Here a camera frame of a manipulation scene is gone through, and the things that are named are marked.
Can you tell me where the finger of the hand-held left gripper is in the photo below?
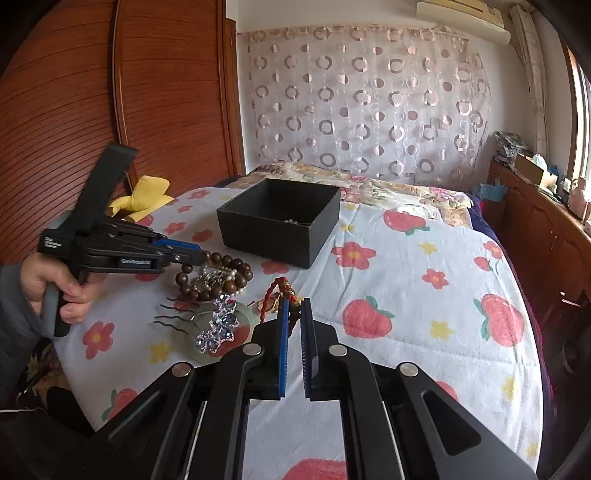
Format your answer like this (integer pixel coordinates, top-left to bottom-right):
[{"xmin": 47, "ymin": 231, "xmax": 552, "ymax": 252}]
[
  {"xmin": 99, "ymin": 219, "xmax": 205, "ymax": 254},
  {"xmin": 159, "ymin": 250, "xmax": 208, "ymax": 269}
]

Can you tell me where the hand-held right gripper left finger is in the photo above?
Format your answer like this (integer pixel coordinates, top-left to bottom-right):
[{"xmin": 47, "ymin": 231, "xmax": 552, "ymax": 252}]
[{"xmin": 55, "ymin": 298, "xmax": 291, "ymax": 480}]

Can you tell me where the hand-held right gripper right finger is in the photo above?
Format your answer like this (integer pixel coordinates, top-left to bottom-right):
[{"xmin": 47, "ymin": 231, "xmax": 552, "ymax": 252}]
[{"xmin": 300, "ymin": 298, "xmax": 539, "ymax": 480}]

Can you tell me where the brown wooden bead bracelet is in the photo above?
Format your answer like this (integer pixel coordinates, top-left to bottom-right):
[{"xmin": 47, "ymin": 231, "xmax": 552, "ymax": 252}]
[{"xmin": 175, "ymin": 251, "xmax": 254, "ymax": 302}]

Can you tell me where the pale green jade bangle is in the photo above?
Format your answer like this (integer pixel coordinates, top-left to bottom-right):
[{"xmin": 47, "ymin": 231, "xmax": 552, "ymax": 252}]
[{"xmin": 178, "ymin": 300, "xmax": 257, "ymax": 359}]

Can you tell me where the white pearl bracelet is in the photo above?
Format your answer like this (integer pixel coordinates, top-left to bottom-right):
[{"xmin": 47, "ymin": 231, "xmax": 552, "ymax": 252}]
[{"xmin": 191, "ymin": 268, "xmax": 246, "ymax": 302}]

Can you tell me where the red cord bracelet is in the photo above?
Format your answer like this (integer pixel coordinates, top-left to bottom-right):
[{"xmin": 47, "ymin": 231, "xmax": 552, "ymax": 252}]
[{"xmin": 257, "ymin": 276, "xmax": 302, "ymax": 334}]

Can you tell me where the silver crystal hair comb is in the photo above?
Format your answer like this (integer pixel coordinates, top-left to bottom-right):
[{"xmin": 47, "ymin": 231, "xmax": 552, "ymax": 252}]
[{"xmin": 154, "ymin": 295, "xmax": 241, "ymax": 356}]

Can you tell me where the black jewelry box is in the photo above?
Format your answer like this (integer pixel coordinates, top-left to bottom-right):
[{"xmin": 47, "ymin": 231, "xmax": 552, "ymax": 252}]
[{"xmin": 217, "ymin": 178, "xmax": 341, "ymax": 269}]

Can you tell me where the person's left forearm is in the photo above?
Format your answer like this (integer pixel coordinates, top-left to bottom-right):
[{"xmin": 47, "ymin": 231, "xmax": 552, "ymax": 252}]
[{"xmin": 0, "ymin": 265, "xmax": 52, "ymax": 407}]

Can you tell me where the person's left hand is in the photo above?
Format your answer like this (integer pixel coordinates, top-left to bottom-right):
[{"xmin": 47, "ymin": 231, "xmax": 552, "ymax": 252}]
[{"xmin": 21, "ymin": 254, "xmax": 95, "ymax": 324}]

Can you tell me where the yellow plush toy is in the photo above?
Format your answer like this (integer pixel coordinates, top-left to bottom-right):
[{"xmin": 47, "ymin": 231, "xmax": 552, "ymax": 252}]
[{"xmin": 108, "ymin": 174, "xmax": 176, "ymax": 223}]

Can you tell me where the strawberry print blanket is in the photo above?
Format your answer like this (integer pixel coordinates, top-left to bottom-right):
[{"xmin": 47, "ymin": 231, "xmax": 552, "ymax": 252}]
[{"xmin": 58, "ymin": 185, "xmax": 546, "ymax": 480}]

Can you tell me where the wooden headboard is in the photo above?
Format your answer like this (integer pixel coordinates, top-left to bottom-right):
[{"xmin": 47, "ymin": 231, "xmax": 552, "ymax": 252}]
[{"xmin": 0, "ymin": 0, "xmax": 245, "ymax": 268}]

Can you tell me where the floral quilt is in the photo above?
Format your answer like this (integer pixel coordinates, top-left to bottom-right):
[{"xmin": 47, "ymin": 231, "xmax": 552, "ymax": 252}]
[{"xmin": 245, "ymin": 161, "xmax": 476, "ymax": 229}]

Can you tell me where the dark blue bed sheet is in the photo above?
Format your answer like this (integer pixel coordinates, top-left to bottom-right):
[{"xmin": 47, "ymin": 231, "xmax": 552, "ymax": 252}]
[{"xmin": 468, "ymin": 194, "xmax": 514, "ymax": 261}]

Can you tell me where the circle pattern sheer curtain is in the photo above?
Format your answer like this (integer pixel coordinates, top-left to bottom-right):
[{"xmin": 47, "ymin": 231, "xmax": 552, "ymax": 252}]
[{"xmin": 238, "ymin": 23, "xmax": 492, "ymax": 190}]

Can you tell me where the blue plastic bag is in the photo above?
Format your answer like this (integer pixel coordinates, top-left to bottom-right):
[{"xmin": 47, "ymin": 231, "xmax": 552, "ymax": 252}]
[{"xmin": 478, "ymin": 182, "xmax": 509, "ymax": 202}]

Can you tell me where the wooden window cabinet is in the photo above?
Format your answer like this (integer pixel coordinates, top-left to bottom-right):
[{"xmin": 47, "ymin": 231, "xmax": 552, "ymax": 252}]
[{"xmin": 487, "ymin": 159, "xmax": 591, "ymax": 324}]

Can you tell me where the cardboard box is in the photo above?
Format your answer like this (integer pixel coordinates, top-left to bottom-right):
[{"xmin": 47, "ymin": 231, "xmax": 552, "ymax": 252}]
[{"xmin": 515, "ymin": 154, "xmax": 559, "ymax": 188}]

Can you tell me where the pile of magazines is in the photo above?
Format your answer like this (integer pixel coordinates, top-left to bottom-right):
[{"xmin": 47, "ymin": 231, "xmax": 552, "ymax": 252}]
[{"xmin": 494, "ymin": 130, "xmax": 533, "ymax": 162}]

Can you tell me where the pink kettle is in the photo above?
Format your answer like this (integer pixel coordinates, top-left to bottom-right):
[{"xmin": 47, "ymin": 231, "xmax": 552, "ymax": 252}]
[{"xmin": 568, "ymin": 178, "xmax": 591, "ymax": 214}]

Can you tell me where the beige window curtain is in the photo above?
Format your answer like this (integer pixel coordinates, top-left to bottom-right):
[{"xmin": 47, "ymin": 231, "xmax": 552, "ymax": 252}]
[{"xmin": 510, "ymin": 4, "xmax": 561, "ymax": 153}]

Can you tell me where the window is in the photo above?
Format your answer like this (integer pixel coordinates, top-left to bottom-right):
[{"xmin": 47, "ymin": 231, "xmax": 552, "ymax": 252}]
[{"xmin": 561, "ymin": 46, "xmax": 591, "ymax": 185}]

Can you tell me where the wall air conditioner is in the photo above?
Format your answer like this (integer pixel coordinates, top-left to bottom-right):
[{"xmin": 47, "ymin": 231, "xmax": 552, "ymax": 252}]
[{"xmin": 416, "ymin": 0, "xmax": 518, "ymax": 45}]

